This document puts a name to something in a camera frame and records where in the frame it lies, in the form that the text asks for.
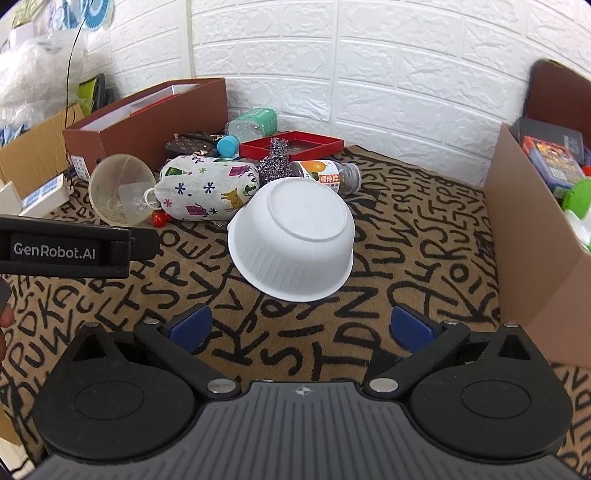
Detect clear plastic bag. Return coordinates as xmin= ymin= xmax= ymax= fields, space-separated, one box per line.
xmin=0 ymin=25 xmax=88 ymax=130

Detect orange label plastic bottle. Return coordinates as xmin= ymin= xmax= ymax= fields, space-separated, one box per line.
xmin=288 ymin=159 xmax=362 ymax=195

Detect thin black cable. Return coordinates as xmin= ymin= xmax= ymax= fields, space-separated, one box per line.
xmin=59 ymin=0 xmax=89 ymax=178

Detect printed white cloth pouch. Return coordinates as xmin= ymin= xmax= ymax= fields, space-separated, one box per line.
xmin=154 ymin=154 xmax=260 ymax=223

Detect large cardboard box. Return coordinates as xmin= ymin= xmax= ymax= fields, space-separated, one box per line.
xmin=482 ymin=122 xmax=591 ymax=368

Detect blue paper decorations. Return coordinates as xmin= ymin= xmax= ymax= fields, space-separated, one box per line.
xmin=11 ymin=0 xmax=116 ymax=35

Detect steel wool scrubber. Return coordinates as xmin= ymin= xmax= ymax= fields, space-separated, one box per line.
xmin=257 ymin=137 xmax=293 ymax=186

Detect brown shoe box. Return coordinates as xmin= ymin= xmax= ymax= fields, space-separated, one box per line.
xmin=62 ymin=78 xmax=228 ymax=175

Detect brown box at right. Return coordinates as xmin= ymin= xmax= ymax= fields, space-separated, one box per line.
xmin=525 ymin=58 xmax=591 ymax=132

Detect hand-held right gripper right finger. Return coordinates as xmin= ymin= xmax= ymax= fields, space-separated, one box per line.
xmin=362 ymin=304 xmax=550 ymax=400

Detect dark patterned wallet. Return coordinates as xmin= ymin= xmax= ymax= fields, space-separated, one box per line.
xmin=165 ymin=131 xmax=228 ymax=158

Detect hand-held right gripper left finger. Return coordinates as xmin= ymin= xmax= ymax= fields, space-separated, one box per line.
xmin=62 ymin=304 xmax=243 ymax=401

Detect green label plastic bottle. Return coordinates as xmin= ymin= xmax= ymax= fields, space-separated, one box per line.
xmin=225 ymin=107 xmax=279 ymax=142

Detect white paper bowl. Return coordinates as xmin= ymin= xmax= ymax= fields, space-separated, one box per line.
xmin=228 ymin=178 xmax=355 ymax=304

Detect white round object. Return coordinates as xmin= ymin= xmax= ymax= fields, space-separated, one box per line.
xmin=566 ymin=210 xmax=591 ymax=254

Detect dark grey book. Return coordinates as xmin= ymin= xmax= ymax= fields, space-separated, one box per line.
xmin=512 ymin=117 xmax=585 ymax=154

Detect open cardboard box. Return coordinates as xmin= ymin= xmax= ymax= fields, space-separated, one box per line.
xmin=0 ymin=104 xmax=86 ymax=219

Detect white and blue packet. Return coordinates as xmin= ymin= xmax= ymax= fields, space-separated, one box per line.
xmin=20 ymin=174 xmax=71 ymax=214

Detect green sheet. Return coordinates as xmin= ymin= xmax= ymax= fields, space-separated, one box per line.
xmin=75 ymin=76 xmax=108 ymax=115

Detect clear plastic funnel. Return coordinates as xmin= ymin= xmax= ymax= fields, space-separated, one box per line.
xmin=89 ymin=154 xmax=157 ymax=227

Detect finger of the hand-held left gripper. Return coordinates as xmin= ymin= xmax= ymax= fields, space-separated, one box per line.
xmin=129 ymin=227 xmax=159 ymax=262

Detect blue printed game box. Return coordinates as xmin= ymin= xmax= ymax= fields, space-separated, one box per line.
xmin=522 ymin=136 xmax=588 ymax=188

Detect red shallow tray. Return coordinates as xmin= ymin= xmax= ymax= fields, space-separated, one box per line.
xmin=239 ymin=130 xmax=345 ymax=163

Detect person's left hand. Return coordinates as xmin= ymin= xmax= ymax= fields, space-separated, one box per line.
xmin=0 ymin=279 xmax=16 ymax=363

